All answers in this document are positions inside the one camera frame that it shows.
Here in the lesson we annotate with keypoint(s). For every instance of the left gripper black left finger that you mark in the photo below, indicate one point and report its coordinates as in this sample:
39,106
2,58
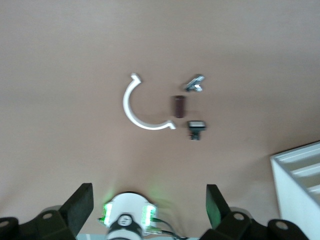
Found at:
75,212

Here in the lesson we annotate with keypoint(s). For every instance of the brown table cover mat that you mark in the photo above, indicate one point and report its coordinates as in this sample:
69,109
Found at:
50,75

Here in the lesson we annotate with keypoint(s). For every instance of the dark brown cylinder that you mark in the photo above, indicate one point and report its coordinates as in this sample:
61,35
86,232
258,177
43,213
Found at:
178,106

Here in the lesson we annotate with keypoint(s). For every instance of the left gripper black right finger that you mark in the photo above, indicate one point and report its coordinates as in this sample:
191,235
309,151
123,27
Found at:
217,212

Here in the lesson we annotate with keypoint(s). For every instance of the silver metal bracket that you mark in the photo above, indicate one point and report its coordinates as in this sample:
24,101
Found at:
193,83

